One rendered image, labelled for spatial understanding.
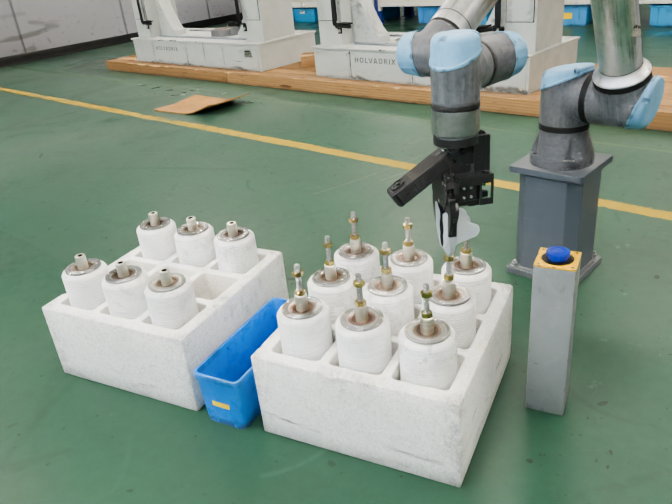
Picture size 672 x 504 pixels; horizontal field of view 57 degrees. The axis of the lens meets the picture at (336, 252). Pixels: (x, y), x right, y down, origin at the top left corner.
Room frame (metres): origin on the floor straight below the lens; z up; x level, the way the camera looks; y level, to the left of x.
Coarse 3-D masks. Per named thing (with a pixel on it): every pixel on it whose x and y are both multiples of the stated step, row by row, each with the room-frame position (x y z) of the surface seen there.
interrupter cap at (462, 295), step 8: (432, 288) 0.98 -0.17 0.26; (440, 288) 0.98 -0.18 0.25; (456, 288) 0.97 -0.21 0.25; (464, 288) 0.97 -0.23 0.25; (432, 296) 0.95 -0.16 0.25; (440, 296) 0.95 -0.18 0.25; (456, 296) 0.95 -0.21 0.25; (464, 296) 0.94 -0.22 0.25; (440, 304) 0.92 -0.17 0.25; (448, 304) 0.92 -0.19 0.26; (456, 304) 0.92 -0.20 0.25
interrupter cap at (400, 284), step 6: (378, 276) 1.04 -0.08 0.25; (396, 276) 1.04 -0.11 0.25; (372, 282) 1.03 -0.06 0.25; (378, 282) 1.02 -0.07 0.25; (396, 282) 1.02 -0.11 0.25; (402, 282) 1.01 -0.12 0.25; (372, 288) 1.00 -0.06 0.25; (378, 288) 1.00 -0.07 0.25; (396, 288) 1.00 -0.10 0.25; (402, 288) 0.99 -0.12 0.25; (378, 294) 0.98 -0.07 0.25; (384, 294) 0.98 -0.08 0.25; (390, 294) 0.97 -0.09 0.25; (396, 294) 0.97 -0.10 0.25
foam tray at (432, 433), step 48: (480, 336) 0.92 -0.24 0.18; (288, 384) 0.90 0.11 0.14; (336, 384) 0.85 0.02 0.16; (384, 384) 0.81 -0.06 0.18; (480, 384) 0.86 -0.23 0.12; (288, 432) 0.90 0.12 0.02; (336, 432) 0.85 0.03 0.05; (384, 432) 0.81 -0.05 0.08; (432, 432) 0.77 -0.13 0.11; (480, 432) 0.86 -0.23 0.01
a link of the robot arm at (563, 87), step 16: (576, 64) 1.47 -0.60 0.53; (592, 64) 1.42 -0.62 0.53; (544, 80) 1.45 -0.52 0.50; (560, 80) 1.41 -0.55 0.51; (576, 80) 1.40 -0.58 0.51; (544, 96) 1.44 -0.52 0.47; (560, 96) 1.41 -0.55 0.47; (576, 96) 1.38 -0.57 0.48; (544, 112) 1.44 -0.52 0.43; (560, 112) 1.41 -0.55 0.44; (576, 112) 1.38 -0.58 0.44
